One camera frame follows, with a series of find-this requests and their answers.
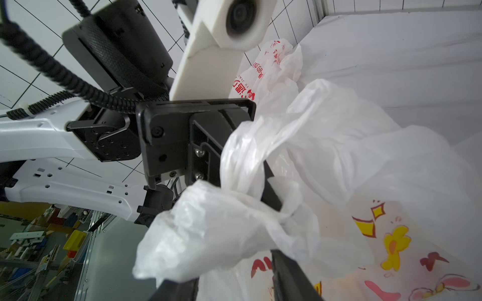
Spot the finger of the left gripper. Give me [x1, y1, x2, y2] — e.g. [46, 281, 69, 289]
[261, 161, 282, 211]

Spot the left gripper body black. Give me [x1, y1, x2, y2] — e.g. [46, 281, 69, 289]
[136, 99, 256, 188]

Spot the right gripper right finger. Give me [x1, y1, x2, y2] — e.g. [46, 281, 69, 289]
[271, 250, 323, 301]

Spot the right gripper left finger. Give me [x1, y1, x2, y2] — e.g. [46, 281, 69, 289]
[149, 278, 199, 301]

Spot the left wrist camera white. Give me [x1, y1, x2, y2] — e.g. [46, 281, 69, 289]
[169, 0, 276, 101]

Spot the stack of printed plastic bags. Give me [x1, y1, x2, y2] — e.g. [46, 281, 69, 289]
[229, 39, 303, 115]

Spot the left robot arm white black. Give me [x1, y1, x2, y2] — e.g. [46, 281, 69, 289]
[1, 1, 276, 226]

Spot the white printed plastic bag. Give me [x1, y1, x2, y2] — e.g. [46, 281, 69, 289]
[133, 80, 481, 300]

